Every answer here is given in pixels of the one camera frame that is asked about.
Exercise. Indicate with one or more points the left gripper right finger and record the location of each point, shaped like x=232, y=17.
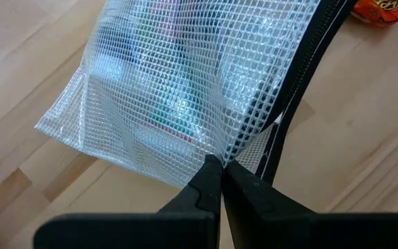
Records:
x=306, y=231

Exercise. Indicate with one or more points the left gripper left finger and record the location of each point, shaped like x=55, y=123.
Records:
x=133, y=231

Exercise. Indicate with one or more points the clear zip pouch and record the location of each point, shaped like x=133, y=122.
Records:
x=185, y=69

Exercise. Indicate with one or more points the red snack packet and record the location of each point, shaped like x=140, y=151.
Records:
x=385, y=10

